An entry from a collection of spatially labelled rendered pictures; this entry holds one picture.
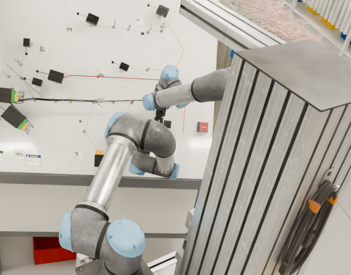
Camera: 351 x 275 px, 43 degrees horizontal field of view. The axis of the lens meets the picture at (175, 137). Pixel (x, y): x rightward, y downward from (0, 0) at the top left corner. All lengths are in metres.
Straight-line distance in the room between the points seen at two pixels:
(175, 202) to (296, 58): 1.67
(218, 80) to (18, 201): 1.38
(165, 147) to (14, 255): 1.76
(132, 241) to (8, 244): 1.91
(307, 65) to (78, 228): 0.81
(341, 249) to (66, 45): 2.48
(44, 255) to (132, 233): 1.67
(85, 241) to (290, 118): 0.76
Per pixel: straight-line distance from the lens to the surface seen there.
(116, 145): 1.55
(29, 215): 2.62
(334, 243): 3.70
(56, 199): 2.52
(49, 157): 2.35
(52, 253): 3.00
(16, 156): 2.37
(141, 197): 2.51
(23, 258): 3.11
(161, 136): 1.58
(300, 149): 0.90
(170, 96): 1.79
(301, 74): 0.96
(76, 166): 2.34
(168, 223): 2.68
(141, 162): 1.97
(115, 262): 1.40
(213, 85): 1.61
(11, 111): 2.22
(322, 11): 5.58
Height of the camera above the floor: 2.41
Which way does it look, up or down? 35 degrees down
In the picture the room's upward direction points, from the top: 11 degrees clockwise
